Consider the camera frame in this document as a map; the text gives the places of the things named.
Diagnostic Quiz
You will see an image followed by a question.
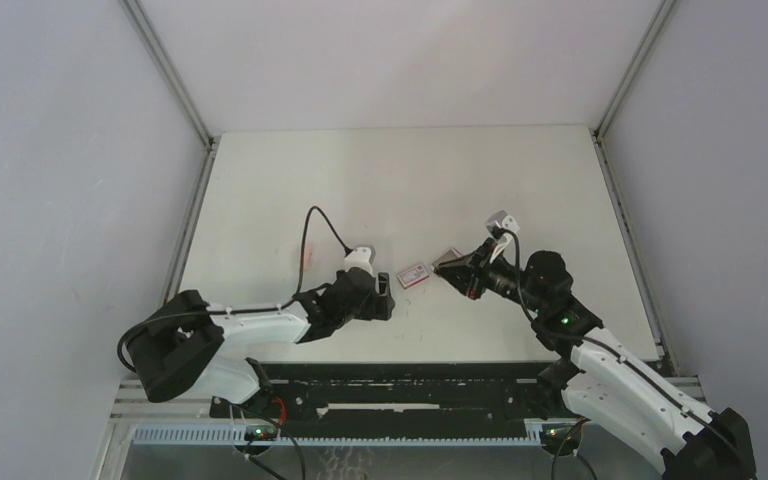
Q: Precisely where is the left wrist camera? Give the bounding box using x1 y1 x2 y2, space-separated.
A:
343 245 375 276

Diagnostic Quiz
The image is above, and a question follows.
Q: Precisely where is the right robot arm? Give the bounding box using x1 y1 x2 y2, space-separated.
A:
433 238 757 479

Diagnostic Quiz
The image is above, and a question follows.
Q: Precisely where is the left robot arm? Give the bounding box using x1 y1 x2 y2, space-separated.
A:
116 267 395 417

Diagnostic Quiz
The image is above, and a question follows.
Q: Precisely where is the left controller board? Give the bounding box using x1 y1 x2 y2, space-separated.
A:
244 425 279 443

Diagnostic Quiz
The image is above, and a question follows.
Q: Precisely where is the left aluminium frame post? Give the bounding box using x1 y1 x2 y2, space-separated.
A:
118 0 215 150

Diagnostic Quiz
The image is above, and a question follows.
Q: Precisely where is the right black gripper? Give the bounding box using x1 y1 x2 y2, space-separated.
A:
435 238 545 316

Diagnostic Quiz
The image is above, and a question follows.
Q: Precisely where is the white cable duct strip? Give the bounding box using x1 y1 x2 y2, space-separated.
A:
132 425 544 447

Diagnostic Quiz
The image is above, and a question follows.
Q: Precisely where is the right aluminium frame post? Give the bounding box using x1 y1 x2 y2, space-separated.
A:
592 0 680 143

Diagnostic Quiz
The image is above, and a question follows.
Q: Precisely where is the controller board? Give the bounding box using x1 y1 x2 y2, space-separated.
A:
541 426 577 446
244 425 279 443

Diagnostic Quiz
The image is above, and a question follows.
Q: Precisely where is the right controller board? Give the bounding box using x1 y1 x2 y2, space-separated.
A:
541 426 577 446

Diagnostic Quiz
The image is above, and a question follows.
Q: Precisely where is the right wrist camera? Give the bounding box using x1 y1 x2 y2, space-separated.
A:
485 210 520 261

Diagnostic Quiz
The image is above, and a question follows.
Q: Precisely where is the aluminium frame post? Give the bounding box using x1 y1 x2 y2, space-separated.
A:
592 0 680 143
118 0 215 150

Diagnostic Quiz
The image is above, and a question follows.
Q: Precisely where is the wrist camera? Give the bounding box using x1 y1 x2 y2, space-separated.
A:
343 245 375 276
485 210 520 261

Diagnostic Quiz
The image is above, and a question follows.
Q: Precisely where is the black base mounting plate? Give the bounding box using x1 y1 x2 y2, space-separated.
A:
209 357 605 442

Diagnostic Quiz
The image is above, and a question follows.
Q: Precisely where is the staple box tray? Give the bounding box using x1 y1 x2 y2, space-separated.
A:
431 248 462 269

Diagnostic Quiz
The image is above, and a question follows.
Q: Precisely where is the front aluminium rail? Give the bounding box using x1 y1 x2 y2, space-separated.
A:
110 377 711 425

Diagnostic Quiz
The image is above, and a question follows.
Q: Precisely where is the pink stapler top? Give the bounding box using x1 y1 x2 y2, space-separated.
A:
302 246 314 271

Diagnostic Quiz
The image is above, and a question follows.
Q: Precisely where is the red white staple box sleeve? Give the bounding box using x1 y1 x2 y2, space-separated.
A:
397 263 430 290

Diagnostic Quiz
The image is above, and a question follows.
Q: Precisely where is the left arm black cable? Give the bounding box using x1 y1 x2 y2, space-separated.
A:
116 205 356 374

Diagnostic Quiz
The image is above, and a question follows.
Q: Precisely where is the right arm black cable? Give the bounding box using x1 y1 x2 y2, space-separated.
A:
489 227 750 465

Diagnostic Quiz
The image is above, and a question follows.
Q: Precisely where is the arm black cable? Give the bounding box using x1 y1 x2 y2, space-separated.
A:
489 227 750 465
116 205 356 374

